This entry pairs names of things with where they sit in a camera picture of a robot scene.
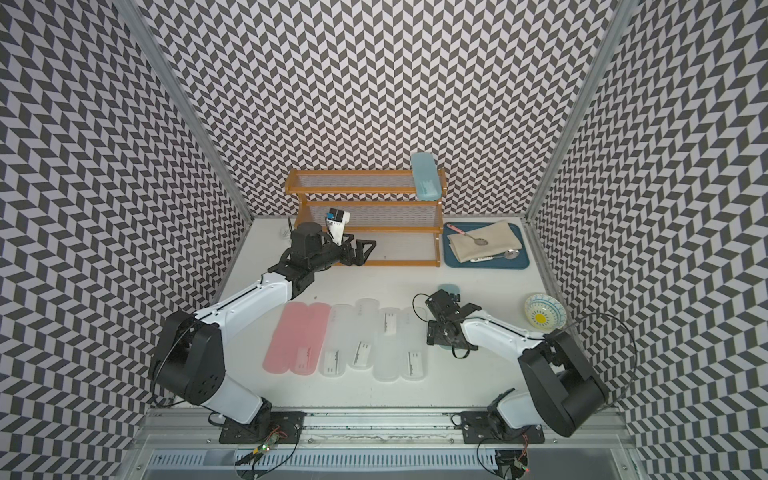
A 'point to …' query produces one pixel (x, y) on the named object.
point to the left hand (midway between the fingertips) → (365, 242)
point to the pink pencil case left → (286, 337)
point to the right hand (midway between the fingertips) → (450, 343)
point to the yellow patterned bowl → (545, 311)
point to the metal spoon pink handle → (477, 241)
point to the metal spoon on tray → (509, 254)
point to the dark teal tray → (451, 262)
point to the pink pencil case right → (307, 356)
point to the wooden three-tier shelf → (382, 209)
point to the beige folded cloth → (500, 237)
